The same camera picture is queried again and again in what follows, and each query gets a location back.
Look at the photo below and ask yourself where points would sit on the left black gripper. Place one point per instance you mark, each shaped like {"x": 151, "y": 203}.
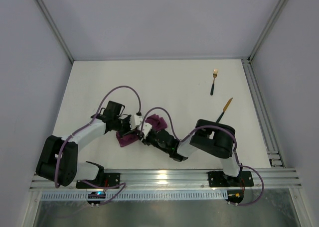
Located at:
{"x": 127, "y": 127}

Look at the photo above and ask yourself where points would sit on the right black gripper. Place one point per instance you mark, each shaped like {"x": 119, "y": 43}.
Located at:
{"x": 148, "y": 137}

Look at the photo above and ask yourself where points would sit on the purple satin napkin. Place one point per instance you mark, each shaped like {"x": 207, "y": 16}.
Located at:
{"x": 156, "y": 121}

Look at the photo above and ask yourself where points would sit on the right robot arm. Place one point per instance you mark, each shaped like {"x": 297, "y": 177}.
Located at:
{"x": 213, "y": 138}

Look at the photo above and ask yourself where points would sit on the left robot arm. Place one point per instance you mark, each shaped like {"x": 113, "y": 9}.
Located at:
{"x": 58, "y": 161}

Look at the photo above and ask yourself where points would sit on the left controller board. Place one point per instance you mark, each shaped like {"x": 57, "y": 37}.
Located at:
{"x": 95, "y": 198}

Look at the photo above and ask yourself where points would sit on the controller board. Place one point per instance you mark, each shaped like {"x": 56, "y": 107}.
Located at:
{"x": 234, "y": 197}
{"x": 95, "y": 198}

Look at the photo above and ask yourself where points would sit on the gold fork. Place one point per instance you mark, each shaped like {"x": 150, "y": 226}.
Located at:
{"x": 215, "y": 74}

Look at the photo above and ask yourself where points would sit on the right controller board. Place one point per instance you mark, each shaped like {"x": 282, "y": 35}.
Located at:
{"x": 234, "y": 197}

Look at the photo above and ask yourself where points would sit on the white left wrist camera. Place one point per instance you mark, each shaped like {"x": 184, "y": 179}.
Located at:
{"x": 135, "y": 121}

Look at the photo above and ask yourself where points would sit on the front aluminium rail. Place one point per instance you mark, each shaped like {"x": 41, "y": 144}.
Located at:
{"x": 196, "y": 179}

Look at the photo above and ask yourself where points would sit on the aluminium rail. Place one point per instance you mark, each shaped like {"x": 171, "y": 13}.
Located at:
{"x": 196, "y": 179}
{"x": 271, "y": 142}

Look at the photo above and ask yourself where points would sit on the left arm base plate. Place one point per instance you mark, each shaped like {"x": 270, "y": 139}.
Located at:
{"x": 112, "y": 179}

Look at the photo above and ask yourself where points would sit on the slotted cable duct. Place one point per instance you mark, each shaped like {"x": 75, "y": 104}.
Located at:
{"x": 125, "y": 195}

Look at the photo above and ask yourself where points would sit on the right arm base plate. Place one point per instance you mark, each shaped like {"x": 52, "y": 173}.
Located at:
{"x": 219, "y": 179}

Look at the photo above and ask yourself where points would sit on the black handled gold knife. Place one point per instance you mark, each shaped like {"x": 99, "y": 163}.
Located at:
{"x": 224, "y": 110}

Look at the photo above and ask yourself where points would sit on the right aluminium rail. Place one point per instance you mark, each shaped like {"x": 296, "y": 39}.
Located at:
{"x": 271, "y": 142}

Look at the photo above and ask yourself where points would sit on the left frame post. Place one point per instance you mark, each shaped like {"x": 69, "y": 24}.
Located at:
{"x": 54, "y": 29}

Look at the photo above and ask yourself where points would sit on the frame post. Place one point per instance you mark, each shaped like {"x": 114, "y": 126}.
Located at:
{"x": 54, "y": 29}
{"x": 274, "y": 16}

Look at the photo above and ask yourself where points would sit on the right frame post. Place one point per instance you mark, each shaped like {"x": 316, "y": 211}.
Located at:
{"x": 274, "y": 16}

